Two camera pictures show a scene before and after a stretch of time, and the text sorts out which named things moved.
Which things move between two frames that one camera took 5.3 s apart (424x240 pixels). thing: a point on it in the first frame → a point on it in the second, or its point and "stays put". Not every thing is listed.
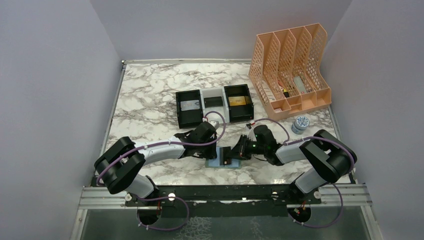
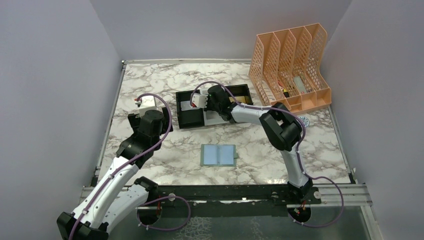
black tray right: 240,102 stays put
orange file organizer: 285,69 stays put
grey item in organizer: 298,82 stays put
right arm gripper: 239,150 → 208,108
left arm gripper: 211,154 → 135,120
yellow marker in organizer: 286,93 stays put
